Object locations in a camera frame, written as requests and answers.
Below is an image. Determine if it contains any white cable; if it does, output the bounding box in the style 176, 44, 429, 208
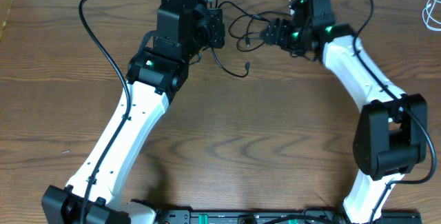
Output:
422, 0, 441, 32

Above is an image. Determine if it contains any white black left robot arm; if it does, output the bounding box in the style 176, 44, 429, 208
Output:
41, 0, 225, 223

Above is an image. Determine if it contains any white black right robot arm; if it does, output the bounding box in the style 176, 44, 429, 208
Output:
260, 0, 429, 223

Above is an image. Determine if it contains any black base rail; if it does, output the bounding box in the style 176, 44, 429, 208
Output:
151, 209, 423, 224

